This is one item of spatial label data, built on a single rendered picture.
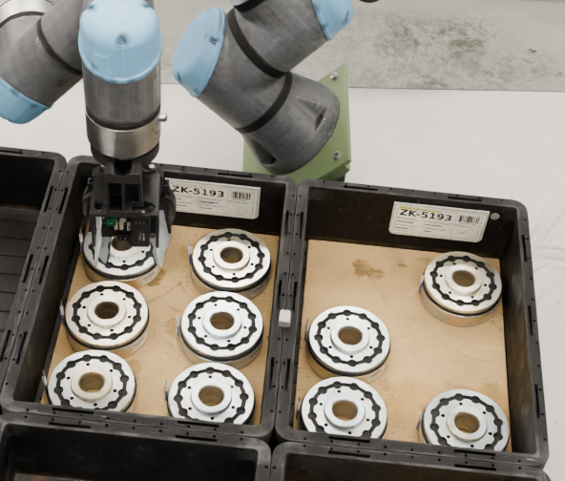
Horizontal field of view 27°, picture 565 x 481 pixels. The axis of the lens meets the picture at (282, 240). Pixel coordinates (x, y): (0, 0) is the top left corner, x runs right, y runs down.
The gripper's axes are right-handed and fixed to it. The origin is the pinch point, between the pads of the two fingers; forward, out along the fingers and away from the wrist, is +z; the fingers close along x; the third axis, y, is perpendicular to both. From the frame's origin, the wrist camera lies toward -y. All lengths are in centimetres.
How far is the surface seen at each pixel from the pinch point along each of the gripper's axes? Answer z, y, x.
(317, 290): 14.5, -6.2, 23.4
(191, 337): 11.3, 4.1, 7.1
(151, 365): 14.5, 6.0, 2.3
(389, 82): 98, -146, 58
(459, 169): 28, -42, 50
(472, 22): 98, -173, 85
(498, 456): 4.5, 24.7, 40.4
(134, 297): 11.6, -2.3, -0.1
